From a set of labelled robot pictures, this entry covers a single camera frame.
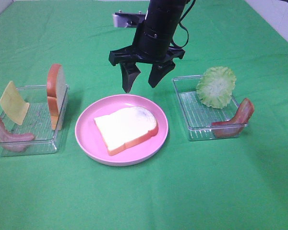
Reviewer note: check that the pink bacon strip left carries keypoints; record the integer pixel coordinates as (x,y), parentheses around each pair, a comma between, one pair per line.
(6,136)

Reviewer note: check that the green tablecloth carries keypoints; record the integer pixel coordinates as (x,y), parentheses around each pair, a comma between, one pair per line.
(229,184)

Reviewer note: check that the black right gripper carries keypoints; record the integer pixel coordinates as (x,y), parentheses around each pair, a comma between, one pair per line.
(151,45)

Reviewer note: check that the red bacon strip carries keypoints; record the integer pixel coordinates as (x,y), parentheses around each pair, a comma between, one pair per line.
(242,116)

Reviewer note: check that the clear plastic tray left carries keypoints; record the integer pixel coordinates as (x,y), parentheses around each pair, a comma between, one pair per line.
(38,122)

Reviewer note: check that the clear plastic tray right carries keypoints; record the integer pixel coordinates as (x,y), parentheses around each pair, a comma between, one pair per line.
(197,117)

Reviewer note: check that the green lettuce leaf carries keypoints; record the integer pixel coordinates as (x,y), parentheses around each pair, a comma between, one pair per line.
(216,86)

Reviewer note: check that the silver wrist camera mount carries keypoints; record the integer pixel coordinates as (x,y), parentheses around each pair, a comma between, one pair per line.
(127,20)

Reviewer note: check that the clear plastic tray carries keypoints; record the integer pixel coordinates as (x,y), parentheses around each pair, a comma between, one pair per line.
(197,117)
(38,122)

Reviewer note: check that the bread slice orange crust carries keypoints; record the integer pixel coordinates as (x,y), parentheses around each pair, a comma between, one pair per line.
(126,128)

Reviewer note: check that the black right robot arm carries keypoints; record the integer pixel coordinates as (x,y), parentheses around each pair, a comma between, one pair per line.
(169,11)

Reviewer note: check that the standing bread slice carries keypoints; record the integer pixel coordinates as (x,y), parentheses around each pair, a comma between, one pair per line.
(56,88)

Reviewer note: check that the yellow cheese slice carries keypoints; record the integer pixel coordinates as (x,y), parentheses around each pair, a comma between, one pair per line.
(13,105)

